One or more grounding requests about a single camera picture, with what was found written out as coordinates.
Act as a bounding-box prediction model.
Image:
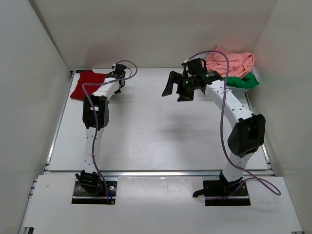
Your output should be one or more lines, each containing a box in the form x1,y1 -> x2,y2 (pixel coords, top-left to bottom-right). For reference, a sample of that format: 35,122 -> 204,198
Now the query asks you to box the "aluminium rail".
43,169 -> 273,176

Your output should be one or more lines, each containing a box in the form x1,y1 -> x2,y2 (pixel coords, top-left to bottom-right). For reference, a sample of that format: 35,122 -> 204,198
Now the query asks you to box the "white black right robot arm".
162,58 -> 266,199

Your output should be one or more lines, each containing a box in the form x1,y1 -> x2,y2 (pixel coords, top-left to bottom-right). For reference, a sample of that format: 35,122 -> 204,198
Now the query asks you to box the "red t-shirt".
70,70 -> 107,100

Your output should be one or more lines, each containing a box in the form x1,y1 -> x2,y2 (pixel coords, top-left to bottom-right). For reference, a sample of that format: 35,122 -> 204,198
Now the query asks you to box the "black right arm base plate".
193,180 -> 251,206

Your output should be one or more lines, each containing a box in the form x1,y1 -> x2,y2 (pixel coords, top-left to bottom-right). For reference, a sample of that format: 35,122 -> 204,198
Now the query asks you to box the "green t-shirt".
227,73 -> 260,89

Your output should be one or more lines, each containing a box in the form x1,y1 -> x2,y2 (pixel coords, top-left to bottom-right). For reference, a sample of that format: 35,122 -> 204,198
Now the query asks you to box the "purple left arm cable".
82,60 -> 138,204

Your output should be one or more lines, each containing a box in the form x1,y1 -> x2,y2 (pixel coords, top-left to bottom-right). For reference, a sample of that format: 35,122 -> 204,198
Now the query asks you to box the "white plastic laundry basket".
226,85 -> 249,94

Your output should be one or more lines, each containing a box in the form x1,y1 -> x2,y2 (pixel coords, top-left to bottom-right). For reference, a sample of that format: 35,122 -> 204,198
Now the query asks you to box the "pink t-shirt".
206,46 -> 255,78

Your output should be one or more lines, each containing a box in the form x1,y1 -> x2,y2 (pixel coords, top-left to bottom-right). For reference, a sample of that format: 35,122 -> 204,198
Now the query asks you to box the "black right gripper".
162,72 -> 196,102

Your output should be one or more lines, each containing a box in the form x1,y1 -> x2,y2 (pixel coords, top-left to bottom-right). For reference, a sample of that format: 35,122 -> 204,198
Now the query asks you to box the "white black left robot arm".
70,63 -> 127,196

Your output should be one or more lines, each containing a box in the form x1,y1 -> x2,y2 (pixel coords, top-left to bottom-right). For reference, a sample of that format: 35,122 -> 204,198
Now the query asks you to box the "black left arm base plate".
71,180 -> 117,205

